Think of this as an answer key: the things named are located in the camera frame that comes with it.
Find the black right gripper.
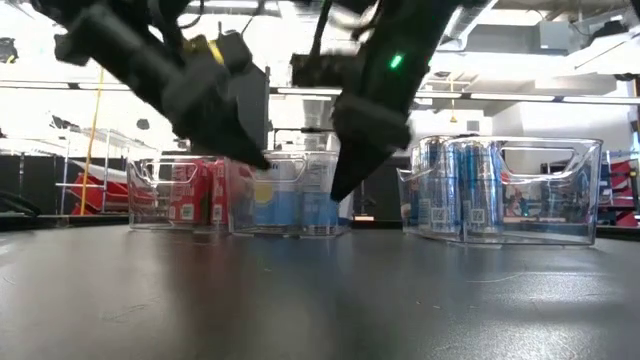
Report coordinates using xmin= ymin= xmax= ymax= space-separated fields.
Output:
xmin=329 ymin=92 xmax=414 ymax=203

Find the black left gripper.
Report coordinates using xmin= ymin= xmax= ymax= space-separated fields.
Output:
xmin=162 ymin=54 xmax=271 ymax=170

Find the blue silver Red Bull can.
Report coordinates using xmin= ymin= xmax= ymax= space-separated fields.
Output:
xmin=417 ymin=136 xmax=461 ymax=237
xmin=408 ymin=139 xmax=421 ymax=231
xmin=458 ymin=138 xmax=505 ymax=237

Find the white blue Spindrift can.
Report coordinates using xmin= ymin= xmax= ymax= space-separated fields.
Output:
xmin=252 ymin=158 xmax=302 ymax=230
xmin=299 ymin=162 xmax=346 ymax=231

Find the clear plastic bin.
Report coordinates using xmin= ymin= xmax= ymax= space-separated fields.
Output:
xmin=126 ymin=154 xmax=232 ymax=232
xmin=227 ymin=149 xmax=352 ymax=238
xmin=397 ymin=135 xmax=605 ymax=248

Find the small yellow tag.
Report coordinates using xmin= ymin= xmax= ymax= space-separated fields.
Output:
xmin=184 ymin=34 xmax=225 ymax=66

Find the long ceiling light strip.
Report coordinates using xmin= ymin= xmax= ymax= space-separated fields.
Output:
xmin=0 ymin=79 xmax=640 ymax=105

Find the black ceiling device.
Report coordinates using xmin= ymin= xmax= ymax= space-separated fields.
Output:
xmin=0 ymin=36 xmax=20 ymax=65

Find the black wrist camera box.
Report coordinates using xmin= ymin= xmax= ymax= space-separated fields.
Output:
xmin=216 ymin=29 xmax=253 ymax=75
xmin=290 ymin=52 xmax=352 ymax=90

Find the yellow hanging cord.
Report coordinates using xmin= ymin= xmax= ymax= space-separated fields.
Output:
xmin=448 ymin=72 xmax=459 ymax=125

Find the yellow extension cable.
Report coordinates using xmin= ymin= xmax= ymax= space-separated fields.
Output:
xmin=78 ymin=67 xmax=105 ymax=217

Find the wire shelf with red bins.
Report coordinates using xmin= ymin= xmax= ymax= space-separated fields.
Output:
xmin=53 ymin=127 xmax=129 ymax=217
xmin=597 ymin=149 xmax=640 ymax=230

